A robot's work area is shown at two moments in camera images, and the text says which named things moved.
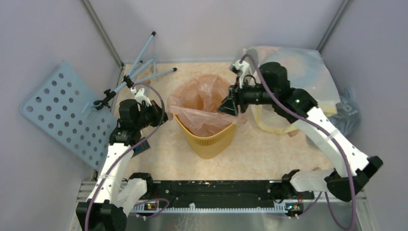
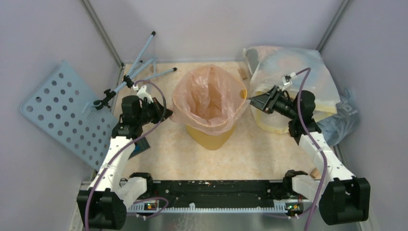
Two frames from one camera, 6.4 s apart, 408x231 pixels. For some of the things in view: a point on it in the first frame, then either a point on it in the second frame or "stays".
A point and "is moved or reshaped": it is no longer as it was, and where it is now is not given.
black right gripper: x=229 y=105 → x=262 y=102
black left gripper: x=157 y=110 stays
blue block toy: x=140 y=148 stays
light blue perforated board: x=62 y=106 stays
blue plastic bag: x=348 y=117 stays
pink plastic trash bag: x=195 y=101 is moved or reshaped
